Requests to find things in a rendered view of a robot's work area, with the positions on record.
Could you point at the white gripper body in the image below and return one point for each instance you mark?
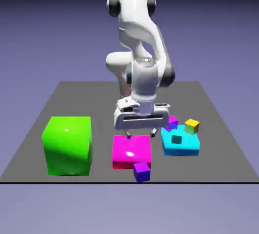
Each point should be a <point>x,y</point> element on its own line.
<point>141,121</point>

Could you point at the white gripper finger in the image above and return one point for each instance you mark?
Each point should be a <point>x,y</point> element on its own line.
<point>154,131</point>
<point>128,134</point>

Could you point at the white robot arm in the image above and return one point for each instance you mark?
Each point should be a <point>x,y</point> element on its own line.
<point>139,35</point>

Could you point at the small magenta cube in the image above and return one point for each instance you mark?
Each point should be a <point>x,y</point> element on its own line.
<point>172,123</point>

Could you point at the small teal cube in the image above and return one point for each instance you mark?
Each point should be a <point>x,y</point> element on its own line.
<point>176,139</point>

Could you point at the small yellow cube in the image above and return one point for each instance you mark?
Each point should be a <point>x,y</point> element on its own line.
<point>192,126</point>

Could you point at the small purple cube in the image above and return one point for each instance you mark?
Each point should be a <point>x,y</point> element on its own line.
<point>142,172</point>

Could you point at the large magenta box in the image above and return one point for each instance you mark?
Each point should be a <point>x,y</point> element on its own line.
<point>131,151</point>

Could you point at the large cyan box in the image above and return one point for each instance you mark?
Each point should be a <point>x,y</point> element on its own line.
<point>182,144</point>

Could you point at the large green box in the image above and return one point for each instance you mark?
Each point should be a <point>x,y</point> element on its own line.
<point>67,146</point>

